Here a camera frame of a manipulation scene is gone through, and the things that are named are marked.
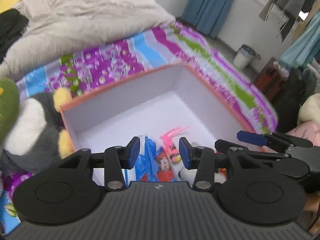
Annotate small panda plush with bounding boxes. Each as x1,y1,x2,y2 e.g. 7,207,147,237
177,168,227,188

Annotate blue plastic snack bag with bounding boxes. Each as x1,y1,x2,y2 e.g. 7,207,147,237
123,136,176,185

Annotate pink feather toy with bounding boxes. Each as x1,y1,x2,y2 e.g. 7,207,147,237
160,127,188,164

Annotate orange cardboard box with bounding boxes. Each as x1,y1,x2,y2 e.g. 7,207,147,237
59,63,266,188

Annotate grey white penguin plush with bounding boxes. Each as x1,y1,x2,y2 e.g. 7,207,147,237
1,87,74,173

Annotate colourful striped bedsheet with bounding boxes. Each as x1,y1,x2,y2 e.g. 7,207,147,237
1,23,278,239

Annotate dark red wooden cabinet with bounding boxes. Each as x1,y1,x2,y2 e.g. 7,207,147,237
253,57,290,101

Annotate white trash bin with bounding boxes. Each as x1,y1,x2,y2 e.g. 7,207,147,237
233,44,261,70

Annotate green plush massage stick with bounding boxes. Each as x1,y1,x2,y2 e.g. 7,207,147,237
0,78,20,143

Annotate grey duvet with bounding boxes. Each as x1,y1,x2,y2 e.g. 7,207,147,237
1,0,175,81

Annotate blue curtain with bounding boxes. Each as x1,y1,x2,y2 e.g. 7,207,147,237
181,0,234,38

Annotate black clothing pile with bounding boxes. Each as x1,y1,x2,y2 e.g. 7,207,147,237
0,9,29,62

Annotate hanging grey clothes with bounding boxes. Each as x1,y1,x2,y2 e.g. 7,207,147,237
258,0,320,43

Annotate yellow pillow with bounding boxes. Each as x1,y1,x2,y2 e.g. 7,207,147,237
0,0,20,13

